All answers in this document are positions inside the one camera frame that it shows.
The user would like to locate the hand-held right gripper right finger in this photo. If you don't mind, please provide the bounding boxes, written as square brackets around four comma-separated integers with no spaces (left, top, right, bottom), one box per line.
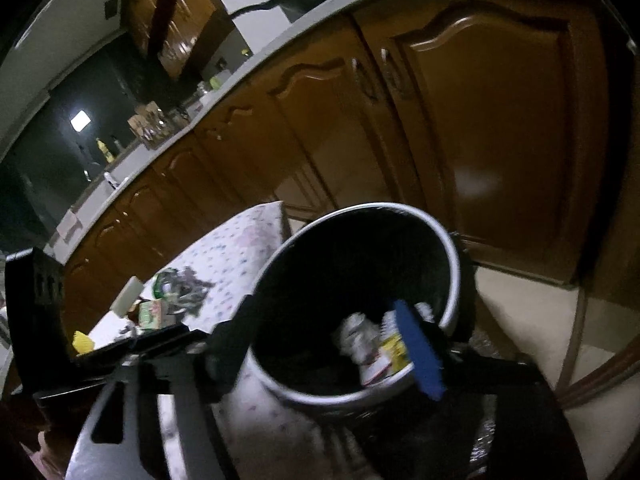
[391,299,532,402]

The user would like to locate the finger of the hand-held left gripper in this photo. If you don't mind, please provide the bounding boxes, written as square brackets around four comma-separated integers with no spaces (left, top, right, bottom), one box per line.
[74,324,194,362]

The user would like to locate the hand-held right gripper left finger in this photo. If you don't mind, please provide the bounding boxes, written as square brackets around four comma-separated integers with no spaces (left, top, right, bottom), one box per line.
[92,290,262,445]

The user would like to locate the yellow snack packet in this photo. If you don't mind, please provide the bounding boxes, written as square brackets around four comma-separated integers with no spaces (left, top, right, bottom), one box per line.
[362,310,417,387]

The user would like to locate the small green box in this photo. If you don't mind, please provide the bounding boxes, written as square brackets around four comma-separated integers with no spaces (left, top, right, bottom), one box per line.
[137,299,173,331]

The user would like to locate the white wrapper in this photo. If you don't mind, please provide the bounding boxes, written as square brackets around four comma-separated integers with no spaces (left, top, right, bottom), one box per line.
[335,312,383,366]

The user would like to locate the silver green wrapper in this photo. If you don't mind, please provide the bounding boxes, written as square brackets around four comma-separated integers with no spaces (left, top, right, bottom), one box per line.
[152,266,216,318]

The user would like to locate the white round trash bin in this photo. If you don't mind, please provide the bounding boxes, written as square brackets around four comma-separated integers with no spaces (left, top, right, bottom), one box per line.
[245,202,476,408]

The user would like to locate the white foam piece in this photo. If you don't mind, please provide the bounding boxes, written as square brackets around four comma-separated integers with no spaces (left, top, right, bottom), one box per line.
[110,276,147,317]

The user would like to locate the floral white tablecloth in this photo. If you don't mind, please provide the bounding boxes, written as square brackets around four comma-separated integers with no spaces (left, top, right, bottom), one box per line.
[75,201,361,480]

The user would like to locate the dark kitchen window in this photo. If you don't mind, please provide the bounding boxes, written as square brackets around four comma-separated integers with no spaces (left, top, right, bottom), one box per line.
[0,35,166,261]

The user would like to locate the wooden utensil holder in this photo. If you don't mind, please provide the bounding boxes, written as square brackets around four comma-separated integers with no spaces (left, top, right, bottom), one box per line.
[127,102,176,148]

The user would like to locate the wooden base cabinets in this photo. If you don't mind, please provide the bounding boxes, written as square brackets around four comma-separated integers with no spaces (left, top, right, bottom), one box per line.
[60,0,616,341]

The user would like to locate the grey kitchen countertop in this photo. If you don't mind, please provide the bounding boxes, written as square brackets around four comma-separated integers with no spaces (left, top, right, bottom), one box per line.
[45,0,616,266]

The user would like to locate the wooden wall cabinets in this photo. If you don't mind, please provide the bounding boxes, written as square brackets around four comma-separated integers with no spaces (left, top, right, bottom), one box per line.
[122,0,223,81]

